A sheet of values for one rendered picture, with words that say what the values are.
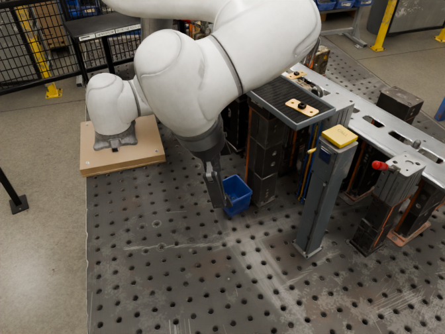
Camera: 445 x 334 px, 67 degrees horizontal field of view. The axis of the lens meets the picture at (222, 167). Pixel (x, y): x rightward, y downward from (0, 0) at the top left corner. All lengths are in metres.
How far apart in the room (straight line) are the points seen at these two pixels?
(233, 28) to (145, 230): 0.84
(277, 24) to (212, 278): 0.78
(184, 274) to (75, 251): 1.13
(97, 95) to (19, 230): 1.23
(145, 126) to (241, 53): 1.12
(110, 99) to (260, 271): 0.83
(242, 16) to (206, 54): 0.08
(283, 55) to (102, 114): 0.99
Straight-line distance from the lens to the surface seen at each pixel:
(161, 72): 0.45
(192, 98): 0.48
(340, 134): 0.85
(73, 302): 1.97
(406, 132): 1.22
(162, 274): 1.10
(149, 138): 1.50
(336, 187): 0.94
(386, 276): 1.19
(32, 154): 2.89
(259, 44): 0.50
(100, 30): 1.82
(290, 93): 0.97
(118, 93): 1.39
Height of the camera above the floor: 1.64
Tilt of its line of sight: 43 degrees down
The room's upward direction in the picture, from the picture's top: straight up
